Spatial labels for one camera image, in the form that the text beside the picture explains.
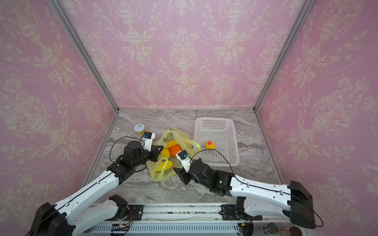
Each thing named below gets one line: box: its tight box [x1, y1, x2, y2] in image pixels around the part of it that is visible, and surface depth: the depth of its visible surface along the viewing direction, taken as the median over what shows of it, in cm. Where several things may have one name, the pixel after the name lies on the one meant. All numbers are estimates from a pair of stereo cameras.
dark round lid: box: [289, 226, 303, 236], surface depth 62 cm
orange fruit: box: [169, 144, 182, 158], surface depth 94 cm
